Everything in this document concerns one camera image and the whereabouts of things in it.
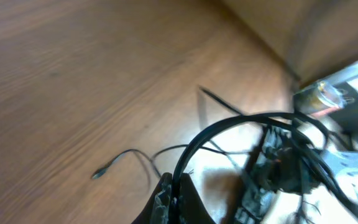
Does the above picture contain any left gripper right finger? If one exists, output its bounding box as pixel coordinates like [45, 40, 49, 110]
[178, 173, 215, 224]

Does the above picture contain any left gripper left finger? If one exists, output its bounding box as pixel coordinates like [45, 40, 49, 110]
[132, 172, 172, 224]

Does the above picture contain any long black usb cable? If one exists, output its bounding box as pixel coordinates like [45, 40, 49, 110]
[91, 144, 251, 187]

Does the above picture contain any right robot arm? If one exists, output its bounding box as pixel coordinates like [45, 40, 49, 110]
[230, 126, 358, 223]

